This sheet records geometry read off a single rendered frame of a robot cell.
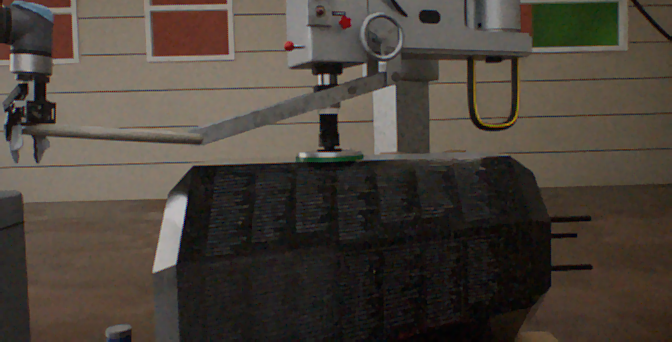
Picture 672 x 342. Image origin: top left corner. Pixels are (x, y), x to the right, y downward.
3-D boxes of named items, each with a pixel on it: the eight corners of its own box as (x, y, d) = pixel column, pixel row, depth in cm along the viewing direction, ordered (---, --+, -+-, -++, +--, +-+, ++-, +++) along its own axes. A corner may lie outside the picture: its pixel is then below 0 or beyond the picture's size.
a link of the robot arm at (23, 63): (3, 55, 137) (44, 60, 144) (3, 75, 137) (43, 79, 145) (21, 53, 131) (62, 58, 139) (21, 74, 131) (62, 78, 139)
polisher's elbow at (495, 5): (455, 38, 212) (454, -15, 211) (496, 40, 221) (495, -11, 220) (489, 30, 195) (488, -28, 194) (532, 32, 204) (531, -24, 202)
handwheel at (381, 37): (391, 65, 184) (390, 18, 183) (406, 61, 175) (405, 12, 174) (348, 64, 178) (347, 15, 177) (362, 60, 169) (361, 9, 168)
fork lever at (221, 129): (380, 85, 201) (376, 72, 200) (407, 81, 183) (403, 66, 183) (190, 145, 176) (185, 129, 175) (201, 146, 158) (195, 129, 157)
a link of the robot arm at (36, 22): (4, 3, 137) (49, 10, 144) (3, 55, 138) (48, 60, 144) (12, -3, 130) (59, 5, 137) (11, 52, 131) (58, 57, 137)
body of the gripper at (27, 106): (24, 125, 132) (25, 73, 132) (7, 124, 137) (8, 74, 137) (57, 126, 138) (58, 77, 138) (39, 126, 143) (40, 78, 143)
